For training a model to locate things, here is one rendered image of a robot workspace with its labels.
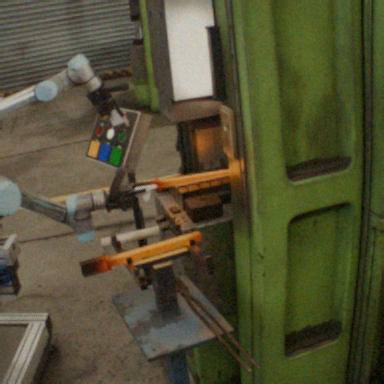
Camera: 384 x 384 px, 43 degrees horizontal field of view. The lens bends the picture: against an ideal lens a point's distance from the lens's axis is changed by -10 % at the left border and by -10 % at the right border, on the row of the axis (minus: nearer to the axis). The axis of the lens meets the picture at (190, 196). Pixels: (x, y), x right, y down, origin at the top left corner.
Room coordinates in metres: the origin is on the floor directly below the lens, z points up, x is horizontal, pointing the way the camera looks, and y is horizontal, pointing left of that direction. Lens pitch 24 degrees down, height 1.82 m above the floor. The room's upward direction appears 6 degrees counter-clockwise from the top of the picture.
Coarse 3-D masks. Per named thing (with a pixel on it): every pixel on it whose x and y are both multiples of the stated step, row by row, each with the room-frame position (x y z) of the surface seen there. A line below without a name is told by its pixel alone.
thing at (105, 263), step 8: (168, 240) 1.48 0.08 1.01; (176, 240) 1.47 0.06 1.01; (184, 240) 1.47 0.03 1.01; (200, 240) 1.49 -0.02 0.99; (144, 248) 1.44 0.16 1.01; (152, 248) 1.44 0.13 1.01; (160, 248) 1.44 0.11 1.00; (168, 248) 1.45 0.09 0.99; (104, 256) 1.40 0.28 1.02; (112, 256) 1.41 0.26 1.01; (120, 256) 1.40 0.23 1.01; (128, 256) 1.40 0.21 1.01; (136, 256) 1.41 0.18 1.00; (144, 256) 1.42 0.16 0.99; (80, 264) 1.35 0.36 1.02; (88, 264) 1.36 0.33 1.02; (96, 264) 1.37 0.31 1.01; (104, 264) 1.38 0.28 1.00; (112, 264) 1.38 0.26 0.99; (88, 272) 1.36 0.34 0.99; (96, 272) 1.36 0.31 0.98
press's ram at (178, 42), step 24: (168, 0) 1.82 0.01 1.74; (192, 0) 1.84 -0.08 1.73; (168, 24) 1.82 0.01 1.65; (192, 24) 1.84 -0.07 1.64; (168, 48) 1.82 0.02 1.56; (192, 48) 1.84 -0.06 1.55; (168, 72) 1.86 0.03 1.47; (192, 72) 1.84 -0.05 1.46; (168, 96) 1.89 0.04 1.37; (192, 96) 1.84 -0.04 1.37
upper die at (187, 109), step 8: (160, 96) 2.02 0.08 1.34; (208, 96) 1.90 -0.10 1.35; (160, 104) 2.04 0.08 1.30; (168, 104) 1.91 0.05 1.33; (176, 104) 1.87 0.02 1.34; (184, 104) 1.88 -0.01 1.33; (192, 104) 1.89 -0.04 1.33; (200, 104) 1.89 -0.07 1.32; (208, 104) 1.90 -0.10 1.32; (216, 104) 1.91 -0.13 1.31; (168, 112) 1.92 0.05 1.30; (176, 112) 1.87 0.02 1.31; (184, 112) 1.88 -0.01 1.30; (192, 112) 1.89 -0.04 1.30; (200, 112) 1.89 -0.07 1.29; (208, 112) 1.90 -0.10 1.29; (216, 112) 1.91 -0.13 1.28; (176, 120) 1.87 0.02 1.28; (184, 120) 1.88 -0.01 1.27
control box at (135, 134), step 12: (120, 108) 2.47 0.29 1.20; (96, 120) 2.57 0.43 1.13; (108, 120) 2.49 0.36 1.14; (132, 120) 2.35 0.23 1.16; (144, 120) 2.36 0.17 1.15; (96, 132) 2.52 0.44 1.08; (120, 132) 2.38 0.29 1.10; (132, 132) 2.32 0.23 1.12; (144, 132) 2.35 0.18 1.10; (108, 144) 2.41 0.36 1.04; (120, 144) 2.34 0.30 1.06; (132, 144) 2.30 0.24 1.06; (132, 156) 2.30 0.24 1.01; (132, 168) 2.29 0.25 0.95
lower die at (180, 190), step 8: (216, 168) 2.10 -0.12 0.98; (224, 168) 2.07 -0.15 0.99; (176, 176) 2.06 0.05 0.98; (224, 176) 1.96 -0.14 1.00; (184, 184) 1.92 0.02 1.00; (192, 184) 1.93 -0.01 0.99; (200, 184) 1.93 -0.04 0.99; (208, 184) 1.92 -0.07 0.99; (216, 184) 1.91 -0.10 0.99; (224, 184) 1.91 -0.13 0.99; (176, 192) 1.94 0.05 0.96; (184, 192) 1.87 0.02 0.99; (192, 192) 1.88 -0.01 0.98; (208, 192) 1.89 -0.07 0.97; (176, 200) 1.95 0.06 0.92; (224, 200) 1.91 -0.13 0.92; (184, 208) 1.87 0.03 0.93
